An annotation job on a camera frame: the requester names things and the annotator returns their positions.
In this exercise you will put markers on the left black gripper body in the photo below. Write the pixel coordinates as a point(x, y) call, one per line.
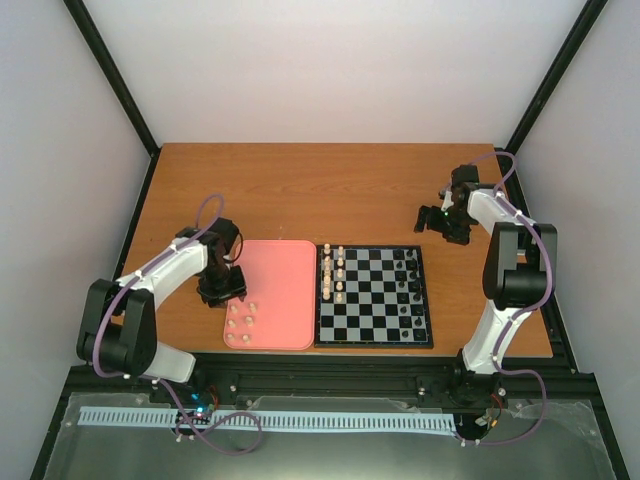
point(222, 285)

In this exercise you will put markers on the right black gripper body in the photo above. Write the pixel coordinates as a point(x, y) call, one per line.
point(453, 226)

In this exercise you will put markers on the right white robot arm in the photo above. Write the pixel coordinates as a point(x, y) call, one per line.
point(518, 276)

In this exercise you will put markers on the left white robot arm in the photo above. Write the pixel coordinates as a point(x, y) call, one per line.
point(118, 333)

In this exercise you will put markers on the black white chess board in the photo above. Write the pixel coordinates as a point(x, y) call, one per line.
point(374, 311)

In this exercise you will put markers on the pink plastic tray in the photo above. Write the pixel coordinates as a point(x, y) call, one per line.
point(281, 279)

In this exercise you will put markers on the black aluminium frame rail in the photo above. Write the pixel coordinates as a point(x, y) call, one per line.
point(429, 382)

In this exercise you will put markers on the light blue slotted cable duct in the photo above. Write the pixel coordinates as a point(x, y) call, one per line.
point(271, 421)

